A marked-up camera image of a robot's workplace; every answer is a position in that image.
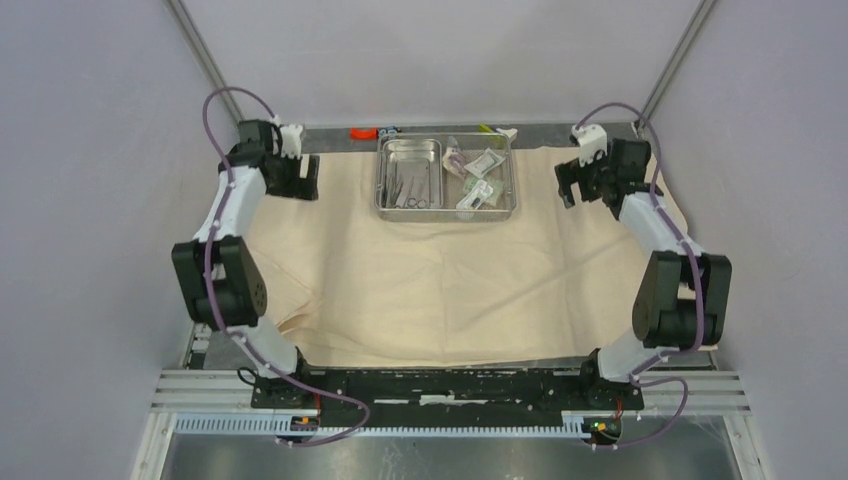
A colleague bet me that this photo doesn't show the green white brush tool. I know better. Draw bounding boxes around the green white brush tool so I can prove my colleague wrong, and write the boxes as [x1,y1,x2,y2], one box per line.
[478,124,518,143]

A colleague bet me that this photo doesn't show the wire mesh steel basket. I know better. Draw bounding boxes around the wire mesh steel basket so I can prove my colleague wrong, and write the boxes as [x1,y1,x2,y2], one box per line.
[374,132,517,223]

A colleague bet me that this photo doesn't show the beige cloth wrap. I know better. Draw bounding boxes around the beige cloth wrap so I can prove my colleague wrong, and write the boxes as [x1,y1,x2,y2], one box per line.
[246,147,648,367]

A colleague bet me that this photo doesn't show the dark packet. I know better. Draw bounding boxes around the dark packet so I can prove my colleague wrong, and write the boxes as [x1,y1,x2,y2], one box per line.
[441,146,467,179]

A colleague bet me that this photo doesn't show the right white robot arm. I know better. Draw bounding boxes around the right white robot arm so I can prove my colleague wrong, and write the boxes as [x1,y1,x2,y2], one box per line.
[555,132,732,408]

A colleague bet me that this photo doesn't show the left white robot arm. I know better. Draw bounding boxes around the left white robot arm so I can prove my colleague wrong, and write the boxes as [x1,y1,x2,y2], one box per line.
[171,117,320,408]

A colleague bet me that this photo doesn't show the steel surgical forceps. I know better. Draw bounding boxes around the steel surgical forceps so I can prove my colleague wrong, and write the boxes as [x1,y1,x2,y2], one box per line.
[383,165,404,208]

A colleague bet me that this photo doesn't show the steel surgical scissors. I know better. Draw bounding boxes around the steel surgical scissors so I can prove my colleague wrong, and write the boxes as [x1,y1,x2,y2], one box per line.
[404,172,430,209]

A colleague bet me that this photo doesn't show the orange red tape roll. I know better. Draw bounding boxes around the orange red tape roll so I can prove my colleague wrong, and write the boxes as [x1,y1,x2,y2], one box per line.
[349,128,379,141]

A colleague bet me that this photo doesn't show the green printed gauze packet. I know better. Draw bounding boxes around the green printed gauze packet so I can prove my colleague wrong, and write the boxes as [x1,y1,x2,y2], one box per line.
[463,177,504,208]

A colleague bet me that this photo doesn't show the small black blue toy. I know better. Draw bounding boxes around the small black blue toy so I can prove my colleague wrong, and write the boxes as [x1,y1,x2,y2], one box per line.
[377,126,402,138]

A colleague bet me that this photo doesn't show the clear plastic bag item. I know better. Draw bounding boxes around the clear plastic bag item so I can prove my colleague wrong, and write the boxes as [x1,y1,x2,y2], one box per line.
[456,179,494,211]

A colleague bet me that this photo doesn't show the white sealed pouch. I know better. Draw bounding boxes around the white sealed pouch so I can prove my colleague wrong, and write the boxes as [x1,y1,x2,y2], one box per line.
[464,148,506,179]

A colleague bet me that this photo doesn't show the stainless steel inner tray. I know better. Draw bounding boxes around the stainless steel inner tray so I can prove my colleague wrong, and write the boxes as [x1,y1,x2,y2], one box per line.
[376,137,444,210]

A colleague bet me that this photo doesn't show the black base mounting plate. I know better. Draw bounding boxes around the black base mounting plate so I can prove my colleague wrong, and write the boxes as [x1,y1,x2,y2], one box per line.
[251,368,644,428]

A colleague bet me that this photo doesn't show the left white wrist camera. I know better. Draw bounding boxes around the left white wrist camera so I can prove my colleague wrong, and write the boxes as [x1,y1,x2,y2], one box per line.
[272,122,304,158]

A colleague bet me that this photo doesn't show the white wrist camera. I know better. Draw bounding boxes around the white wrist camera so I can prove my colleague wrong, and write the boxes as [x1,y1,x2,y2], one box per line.
[571,124,608,168]
[272,122,304,158]

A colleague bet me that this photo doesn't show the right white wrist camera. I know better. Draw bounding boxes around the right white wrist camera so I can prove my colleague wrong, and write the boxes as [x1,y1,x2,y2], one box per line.
[571,124,608,168]

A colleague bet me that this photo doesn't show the right aluminium corner post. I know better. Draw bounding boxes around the right aluminium corner post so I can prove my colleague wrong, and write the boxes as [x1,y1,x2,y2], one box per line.
[641,0,720,121]

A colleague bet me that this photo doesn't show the aluminium corner post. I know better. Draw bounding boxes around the aluminium corner post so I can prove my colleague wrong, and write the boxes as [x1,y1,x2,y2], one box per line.
[641,0,720,121]
[163,0,228,89]

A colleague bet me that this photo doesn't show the left aluminium corner post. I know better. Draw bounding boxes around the left aluminium corner post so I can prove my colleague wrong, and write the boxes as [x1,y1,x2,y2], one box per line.
[163,0,228,89]

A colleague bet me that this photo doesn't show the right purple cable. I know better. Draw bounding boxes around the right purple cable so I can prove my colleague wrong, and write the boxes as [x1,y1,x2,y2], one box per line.
[574,101,707,452]

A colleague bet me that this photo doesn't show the white slotted cable duct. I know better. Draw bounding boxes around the white slotted cable duct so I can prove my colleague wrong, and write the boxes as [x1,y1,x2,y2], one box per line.
[174,413,621,440]

